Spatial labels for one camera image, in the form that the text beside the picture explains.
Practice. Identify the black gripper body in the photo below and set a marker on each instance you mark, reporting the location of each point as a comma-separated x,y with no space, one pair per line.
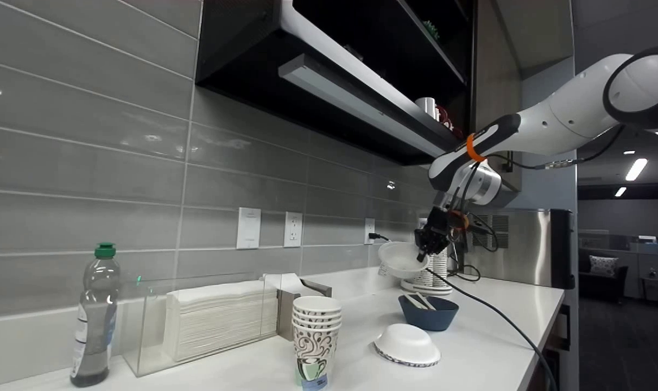
436,232

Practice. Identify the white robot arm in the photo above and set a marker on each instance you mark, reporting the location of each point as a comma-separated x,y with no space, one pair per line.
558,121

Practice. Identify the blue bowl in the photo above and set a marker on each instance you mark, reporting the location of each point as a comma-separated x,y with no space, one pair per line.
429,319

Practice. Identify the white upturned bowl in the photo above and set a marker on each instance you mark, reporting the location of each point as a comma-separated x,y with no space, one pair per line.
406,347

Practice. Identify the light stick pieces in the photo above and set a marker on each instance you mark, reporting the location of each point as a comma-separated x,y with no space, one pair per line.
421,301

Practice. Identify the white outlet with plug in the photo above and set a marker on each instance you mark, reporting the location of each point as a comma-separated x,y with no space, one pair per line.
370,232

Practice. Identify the stainless steel appliance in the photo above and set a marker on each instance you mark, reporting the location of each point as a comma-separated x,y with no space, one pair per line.
525,246

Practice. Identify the printed paper cup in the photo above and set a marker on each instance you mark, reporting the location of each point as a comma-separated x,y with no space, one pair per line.
316,331
316,304
316,324
316,360
316,319

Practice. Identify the brown tissue box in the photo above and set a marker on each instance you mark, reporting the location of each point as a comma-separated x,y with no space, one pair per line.
286,312

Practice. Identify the under-cabinet light bar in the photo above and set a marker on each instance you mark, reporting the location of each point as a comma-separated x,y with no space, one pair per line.
351,99

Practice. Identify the white cushion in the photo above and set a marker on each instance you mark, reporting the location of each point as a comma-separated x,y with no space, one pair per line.
602,267

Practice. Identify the dark armchair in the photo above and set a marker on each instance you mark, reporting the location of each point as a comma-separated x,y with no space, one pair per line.
602,285

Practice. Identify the small ceiling light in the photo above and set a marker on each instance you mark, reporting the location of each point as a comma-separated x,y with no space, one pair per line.
621,192

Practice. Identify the long ceiling light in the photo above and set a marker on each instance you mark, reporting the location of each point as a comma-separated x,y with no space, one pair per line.
637,170

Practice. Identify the white napkin stack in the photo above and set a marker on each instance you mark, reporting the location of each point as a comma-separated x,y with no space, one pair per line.
219,319

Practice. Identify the black overhead cabinet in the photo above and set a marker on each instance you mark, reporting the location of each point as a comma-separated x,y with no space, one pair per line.
254,44

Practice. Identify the clear acrylic napkin holder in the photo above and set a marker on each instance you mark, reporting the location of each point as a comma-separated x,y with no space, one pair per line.
144,334

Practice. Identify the clear bottle green cap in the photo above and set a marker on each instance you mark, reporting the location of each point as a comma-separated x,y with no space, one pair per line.
93,319

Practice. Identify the large white wall plate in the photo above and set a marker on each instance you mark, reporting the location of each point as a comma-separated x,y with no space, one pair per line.
248,226

